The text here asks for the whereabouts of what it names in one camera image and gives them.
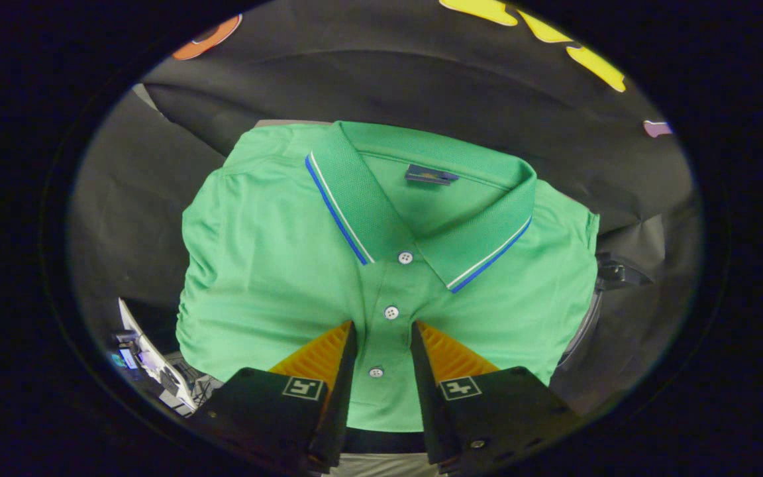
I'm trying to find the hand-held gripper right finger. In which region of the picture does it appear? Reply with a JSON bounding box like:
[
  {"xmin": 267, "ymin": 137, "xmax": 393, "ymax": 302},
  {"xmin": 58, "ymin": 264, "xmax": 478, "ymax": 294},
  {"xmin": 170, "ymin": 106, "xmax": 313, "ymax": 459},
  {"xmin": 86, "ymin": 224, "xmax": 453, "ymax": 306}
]
[{"xmin": 411, "ymin": 321, "xmax": 582, "ymax": 475}]

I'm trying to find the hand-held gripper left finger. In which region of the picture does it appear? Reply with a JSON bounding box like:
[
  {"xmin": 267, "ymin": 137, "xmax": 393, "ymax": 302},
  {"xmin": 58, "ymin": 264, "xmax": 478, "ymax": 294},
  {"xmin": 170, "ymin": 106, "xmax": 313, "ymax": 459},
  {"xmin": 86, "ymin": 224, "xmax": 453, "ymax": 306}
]
[{"xmin": 189, "ymin": 321, "xmax": 358, "ymax": 474}]

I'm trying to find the green polo shirt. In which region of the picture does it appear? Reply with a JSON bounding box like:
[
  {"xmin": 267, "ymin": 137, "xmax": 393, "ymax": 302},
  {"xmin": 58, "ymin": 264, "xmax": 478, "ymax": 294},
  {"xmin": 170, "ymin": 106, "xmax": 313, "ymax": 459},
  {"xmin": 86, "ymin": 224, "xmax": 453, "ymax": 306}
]
[{"xmin": 175, "ymin": 121, "xmax": 601, "ymax": 433}]

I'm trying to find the white stand with devices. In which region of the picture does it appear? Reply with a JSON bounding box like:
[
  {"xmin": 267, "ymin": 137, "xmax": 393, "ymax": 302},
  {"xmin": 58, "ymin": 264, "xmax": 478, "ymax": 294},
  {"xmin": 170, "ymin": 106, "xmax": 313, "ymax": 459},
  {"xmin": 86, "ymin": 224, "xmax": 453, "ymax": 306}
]
[{"xmin": 111, "ymin": 298, "xmax": 223, "ymax": 417}]

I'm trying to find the black backdrop cloth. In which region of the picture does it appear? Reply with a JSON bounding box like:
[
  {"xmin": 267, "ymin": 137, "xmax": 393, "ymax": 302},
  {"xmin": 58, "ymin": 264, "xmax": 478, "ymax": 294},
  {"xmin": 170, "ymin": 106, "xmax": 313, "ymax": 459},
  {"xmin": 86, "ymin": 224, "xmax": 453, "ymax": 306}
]
[{"xmin": 67, "ymin": 0, "xmax": 707, "ymax": 418}]

